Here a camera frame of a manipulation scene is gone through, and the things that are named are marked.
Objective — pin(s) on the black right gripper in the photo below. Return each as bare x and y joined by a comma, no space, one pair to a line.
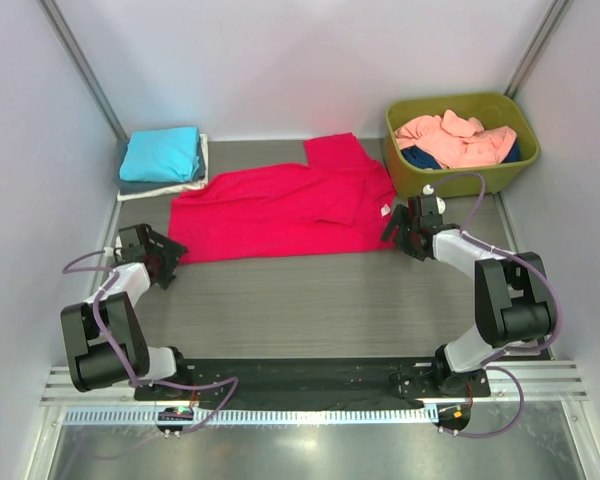
402,230

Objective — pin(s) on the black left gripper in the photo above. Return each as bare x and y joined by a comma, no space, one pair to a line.
167,257

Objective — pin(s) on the red t shirt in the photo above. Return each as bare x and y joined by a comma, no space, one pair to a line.
338,201

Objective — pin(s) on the olive green plastic bin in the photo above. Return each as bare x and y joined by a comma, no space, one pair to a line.
493,110

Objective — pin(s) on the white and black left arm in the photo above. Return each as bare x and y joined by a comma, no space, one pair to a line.
103,339

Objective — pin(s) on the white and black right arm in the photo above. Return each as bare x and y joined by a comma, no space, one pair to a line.
513,305

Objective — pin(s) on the folded white t shirt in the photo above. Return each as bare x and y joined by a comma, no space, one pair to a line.
190,187

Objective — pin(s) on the dark blue t shirt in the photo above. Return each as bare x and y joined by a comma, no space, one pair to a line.
423,160

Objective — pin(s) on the peach t shirt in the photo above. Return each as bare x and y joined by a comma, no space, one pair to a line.
456,142

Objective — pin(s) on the folded turquoise t shirt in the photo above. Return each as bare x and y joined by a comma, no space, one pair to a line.
161,156

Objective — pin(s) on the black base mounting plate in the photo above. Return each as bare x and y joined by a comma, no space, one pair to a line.
332,384

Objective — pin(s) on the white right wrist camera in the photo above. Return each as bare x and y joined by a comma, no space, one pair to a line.
428,191

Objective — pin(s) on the white slotted cable duct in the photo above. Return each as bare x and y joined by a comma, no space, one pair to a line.
180,417

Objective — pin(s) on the aluminium front rail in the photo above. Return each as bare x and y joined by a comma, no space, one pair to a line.
539,382

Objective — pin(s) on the left aluminium frame post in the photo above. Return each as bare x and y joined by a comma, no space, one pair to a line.
77,56

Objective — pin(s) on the aluminium frame post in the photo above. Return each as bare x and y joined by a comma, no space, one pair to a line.
77,56
541,38

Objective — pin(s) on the right aluminium frame post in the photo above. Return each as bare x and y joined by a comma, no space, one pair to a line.
541,38

